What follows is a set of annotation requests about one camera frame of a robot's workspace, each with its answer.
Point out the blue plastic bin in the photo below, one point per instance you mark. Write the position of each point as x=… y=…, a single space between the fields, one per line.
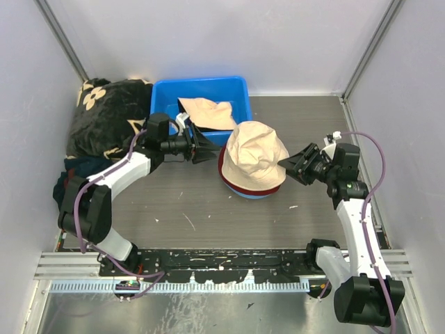
x=218 y=89

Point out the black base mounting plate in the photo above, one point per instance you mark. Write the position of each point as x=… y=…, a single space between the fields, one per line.
x=222 y=265

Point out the black floral blanket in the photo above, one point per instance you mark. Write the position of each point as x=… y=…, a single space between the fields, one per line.
x=107 y=117

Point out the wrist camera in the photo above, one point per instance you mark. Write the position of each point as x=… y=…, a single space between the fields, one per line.
x=330 y=142
x=182 y=120

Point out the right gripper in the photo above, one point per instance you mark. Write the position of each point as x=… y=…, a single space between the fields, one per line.
x=311 y=153

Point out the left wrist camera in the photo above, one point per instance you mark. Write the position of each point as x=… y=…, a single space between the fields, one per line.
x=182 y=120

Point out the beige bucket hat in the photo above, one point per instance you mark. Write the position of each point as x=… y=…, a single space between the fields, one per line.
x=207 y=114

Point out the navy and red cloth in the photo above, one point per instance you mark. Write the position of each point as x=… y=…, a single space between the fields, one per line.
x=82 y=167

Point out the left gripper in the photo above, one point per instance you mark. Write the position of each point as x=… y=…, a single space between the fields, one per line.
x=201 y=141

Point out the cream white hat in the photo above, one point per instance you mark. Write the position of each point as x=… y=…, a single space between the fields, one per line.
x=251 y=158

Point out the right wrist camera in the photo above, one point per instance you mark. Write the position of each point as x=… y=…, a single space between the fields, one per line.
x=330 y=142

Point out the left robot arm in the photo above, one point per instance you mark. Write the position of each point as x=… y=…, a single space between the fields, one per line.
x=86 y=209

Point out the light blue bucket hat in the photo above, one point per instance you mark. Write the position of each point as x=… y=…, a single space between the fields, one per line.
x=252 y=195

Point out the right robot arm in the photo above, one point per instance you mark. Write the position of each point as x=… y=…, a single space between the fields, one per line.
x=364 y=291

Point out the dark red hat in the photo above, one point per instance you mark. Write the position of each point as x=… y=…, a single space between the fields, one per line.
x=224 y=179

